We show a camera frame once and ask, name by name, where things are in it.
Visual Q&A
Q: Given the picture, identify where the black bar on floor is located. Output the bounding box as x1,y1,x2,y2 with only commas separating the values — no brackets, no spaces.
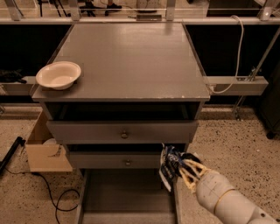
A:
0,136,25,174

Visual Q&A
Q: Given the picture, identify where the white bowl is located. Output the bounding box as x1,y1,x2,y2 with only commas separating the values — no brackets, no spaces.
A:
36,61,81,90

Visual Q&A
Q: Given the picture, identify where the cardboard box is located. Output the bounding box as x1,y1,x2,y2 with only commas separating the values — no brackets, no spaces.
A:
25,112,73,172

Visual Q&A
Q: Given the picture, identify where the white hanging cable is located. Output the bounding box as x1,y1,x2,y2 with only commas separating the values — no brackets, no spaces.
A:
209,14,246,95

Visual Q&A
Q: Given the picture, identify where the blue chip bag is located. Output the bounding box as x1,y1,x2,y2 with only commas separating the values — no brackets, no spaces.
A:
158,145,200,192

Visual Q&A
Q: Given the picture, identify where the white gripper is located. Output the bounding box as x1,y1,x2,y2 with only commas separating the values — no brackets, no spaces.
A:
179,159,235,215

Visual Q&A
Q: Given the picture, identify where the middle grey drawer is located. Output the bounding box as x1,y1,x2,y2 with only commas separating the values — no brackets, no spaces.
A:
66,143,163,169

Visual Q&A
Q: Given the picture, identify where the black cloth on rail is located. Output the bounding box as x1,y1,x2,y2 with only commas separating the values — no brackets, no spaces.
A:
0,69,27,84

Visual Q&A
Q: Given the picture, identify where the black floor cable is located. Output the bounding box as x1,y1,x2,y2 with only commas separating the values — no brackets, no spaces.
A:
3,165,81,224

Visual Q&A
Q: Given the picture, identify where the top grey drawer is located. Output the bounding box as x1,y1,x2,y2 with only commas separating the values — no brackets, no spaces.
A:
46,121,198,144

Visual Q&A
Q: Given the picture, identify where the bottom grey drawer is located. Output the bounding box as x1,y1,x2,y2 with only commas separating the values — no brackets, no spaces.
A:
74,169,179,224

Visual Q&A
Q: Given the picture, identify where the grey drawer cabinet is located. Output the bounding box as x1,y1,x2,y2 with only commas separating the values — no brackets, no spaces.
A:
31,22,212,176

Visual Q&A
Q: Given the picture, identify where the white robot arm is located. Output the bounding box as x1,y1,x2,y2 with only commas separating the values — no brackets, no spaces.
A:
178,159,279,224

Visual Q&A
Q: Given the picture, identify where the grey drawer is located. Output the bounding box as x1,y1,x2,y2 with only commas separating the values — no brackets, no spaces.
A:
46,121,198,144
66,143,163,169
74,169,179,224

